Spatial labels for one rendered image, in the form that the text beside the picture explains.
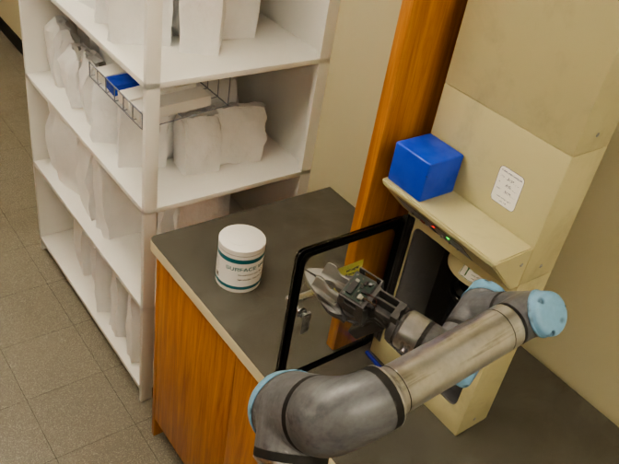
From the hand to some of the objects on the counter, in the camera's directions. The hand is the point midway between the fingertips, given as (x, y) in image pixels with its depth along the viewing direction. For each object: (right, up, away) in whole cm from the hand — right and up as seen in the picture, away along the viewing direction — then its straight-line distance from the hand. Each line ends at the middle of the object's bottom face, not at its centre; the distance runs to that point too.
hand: (311, 275), depth 137 cm
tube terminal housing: (+35, -28, +50) cm, 67 cm away
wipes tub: (-21, -5, +68) cm, 71 cm away
